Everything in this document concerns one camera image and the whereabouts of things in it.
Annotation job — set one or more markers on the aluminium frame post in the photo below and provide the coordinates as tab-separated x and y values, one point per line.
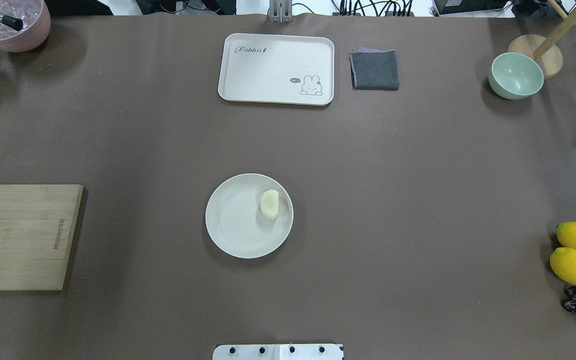
280	11

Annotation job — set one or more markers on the white camera pole base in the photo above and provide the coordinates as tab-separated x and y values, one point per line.
286	351

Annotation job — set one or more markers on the wooden cup tree stand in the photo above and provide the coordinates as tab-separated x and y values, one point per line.
544	50

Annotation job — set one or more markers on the pale steamed bun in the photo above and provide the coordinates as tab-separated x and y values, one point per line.
269	204

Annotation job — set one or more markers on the pink bowl of ice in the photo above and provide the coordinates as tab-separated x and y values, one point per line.
36	25

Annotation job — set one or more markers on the yellow lemon right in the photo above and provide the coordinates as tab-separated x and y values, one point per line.
563	264

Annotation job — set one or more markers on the grey folded cloth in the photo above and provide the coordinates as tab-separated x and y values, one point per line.
374	69

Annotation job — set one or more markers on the cream round plate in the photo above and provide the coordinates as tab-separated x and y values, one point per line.
234	220

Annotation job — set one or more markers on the mint green bowl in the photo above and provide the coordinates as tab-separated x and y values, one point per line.
515	76

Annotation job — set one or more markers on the bamboo cutting board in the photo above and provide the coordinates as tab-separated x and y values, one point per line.
37	226

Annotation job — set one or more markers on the cream rabbit tray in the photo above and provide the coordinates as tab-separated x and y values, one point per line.
279	69

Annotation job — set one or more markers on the dark cherries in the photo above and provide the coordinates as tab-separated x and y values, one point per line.
569	303

